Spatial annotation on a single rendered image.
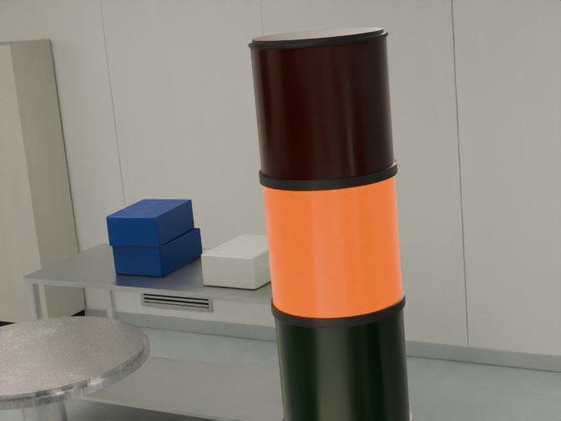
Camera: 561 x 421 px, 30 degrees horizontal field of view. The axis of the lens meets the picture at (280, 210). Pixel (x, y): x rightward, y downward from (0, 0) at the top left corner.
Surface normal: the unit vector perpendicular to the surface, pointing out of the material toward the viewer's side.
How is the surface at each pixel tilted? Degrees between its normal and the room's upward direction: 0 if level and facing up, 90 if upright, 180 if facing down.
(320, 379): 90
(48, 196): 90
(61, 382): 0
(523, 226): 90
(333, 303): 90
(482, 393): 0
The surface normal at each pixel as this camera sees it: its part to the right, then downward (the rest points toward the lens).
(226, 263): -0.49, 0.24
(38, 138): 0.88, 0.04
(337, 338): -0.11, 0.23
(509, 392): -0.08, -0.97
